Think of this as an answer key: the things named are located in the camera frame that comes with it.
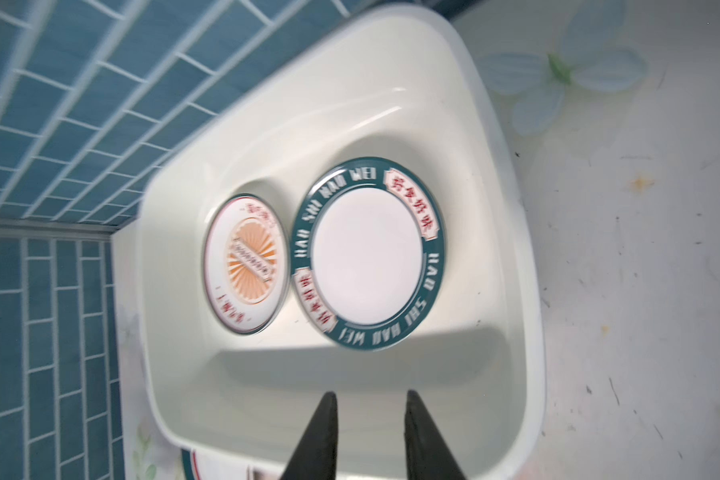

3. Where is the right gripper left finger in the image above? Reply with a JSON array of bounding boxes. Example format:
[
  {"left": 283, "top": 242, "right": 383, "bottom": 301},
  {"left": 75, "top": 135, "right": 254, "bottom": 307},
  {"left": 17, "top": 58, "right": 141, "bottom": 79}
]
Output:
[{"left": 280, "top": 392, "right": 338, "bottom": 480}]

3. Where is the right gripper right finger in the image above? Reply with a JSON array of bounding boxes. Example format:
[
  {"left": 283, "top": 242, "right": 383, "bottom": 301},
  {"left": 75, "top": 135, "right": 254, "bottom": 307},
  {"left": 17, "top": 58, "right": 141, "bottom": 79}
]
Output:
[{"left": 404, "top": 390, "right": 466, "bottom": 480}]

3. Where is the green red rim plate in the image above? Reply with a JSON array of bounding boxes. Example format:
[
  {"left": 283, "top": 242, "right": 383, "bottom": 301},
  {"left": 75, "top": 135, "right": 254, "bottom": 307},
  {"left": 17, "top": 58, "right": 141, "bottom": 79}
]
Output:
[{"left": 181, "top": 450, "right": 283, "bottom": 480}]

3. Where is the orange sunburst plate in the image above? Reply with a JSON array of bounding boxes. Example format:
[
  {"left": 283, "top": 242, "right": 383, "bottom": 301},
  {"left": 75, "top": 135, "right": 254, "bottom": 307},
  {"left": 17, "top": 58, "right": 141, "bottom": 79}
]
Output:
[{"left": 202, "top": 194, "right": 289, "bottom": 335}]

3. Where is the white plastic bin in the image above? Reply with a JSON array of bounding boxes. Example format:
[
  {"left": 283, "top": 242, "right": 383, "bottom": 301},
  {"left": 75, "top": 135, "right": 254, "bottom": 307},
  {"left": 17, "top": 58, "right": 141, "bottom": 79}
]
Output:
[{"left": 137, "top": 4, "right": 546, "bottom": 479}]

